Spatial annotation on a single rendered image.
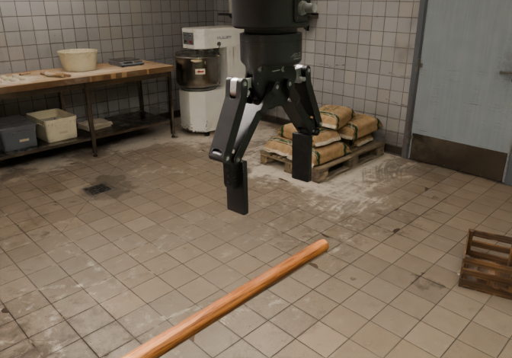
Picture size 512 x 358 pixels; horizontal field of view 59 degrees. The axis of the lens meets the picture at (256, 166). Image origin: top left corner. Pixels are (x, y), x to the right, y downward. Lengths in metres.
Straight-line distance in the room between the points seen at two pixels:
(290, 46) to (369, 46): 4.83
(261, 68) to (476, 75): 4.36
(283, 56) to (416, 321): 2.39
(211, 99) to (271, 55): 5.24
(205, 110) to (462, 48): 2.96
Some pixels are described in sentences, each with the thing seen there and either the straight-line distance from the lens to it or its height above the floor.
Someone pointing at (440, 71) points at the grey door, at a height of 0.98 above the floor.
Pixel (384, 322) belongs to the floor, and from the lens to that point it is 2.75.
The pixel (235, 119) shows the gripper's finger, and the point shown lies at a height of 1.57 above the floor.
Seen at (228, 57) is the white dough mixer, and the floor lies 0.95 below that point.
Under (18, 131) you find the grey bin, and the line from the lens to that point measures 5.13.
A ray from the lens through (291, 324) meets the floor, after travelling 2.65.
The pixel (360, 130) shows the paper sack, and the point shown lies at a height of 0.37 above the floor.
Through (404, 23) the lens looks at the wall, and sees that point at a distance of 5.14.
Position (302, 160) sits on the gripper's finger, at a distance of 0.65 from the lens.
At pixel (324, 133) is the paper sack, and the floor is 0.42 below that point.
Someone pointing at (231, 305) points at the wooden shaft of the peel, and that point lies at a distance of 0.83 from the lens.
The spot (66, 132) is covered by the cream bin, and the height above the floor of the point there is 0.31.
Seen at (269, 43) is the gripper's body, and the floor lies 1.65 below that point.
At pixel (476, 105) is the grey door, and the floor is 0.70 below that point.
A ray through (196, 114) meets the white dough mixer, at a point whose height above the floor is 0.29.
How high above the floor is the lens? 1.70
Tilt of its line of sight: 21 degrees down
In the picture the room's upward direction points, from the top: straight up
